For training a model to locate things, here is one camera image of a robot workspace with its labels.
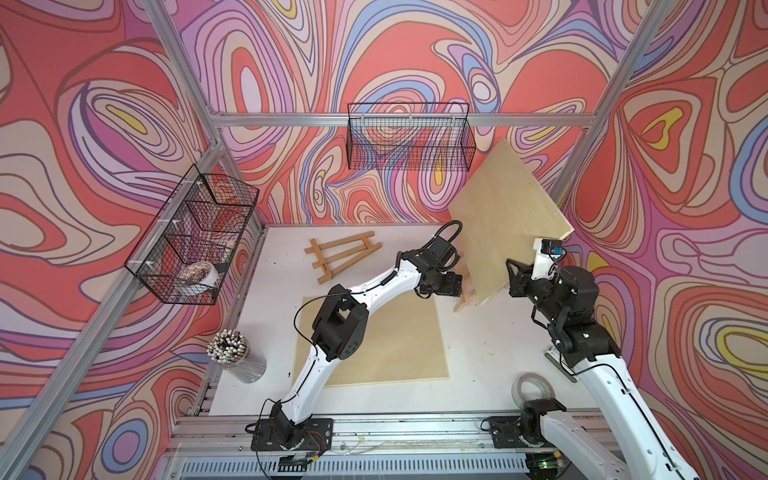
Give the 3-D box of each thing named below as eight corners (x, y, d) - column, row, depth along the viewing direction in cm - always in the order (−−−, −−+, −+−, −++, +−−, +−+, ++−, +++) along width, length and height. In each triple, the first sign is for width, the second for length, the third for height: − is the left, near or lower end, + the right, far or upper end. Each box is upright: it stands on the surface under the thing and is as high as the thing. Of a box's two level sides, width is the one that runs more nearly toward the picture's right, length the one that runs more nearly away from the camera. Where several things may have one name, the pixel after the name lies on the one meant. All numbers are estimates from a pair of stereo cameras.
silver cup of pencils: (234, 383, 83) (202, 359, 69) (243, 356, 88) (215, 328, 74) (262, 383, 83) (236, 359, 69) (269, 356, 88) (246, 328, 74)
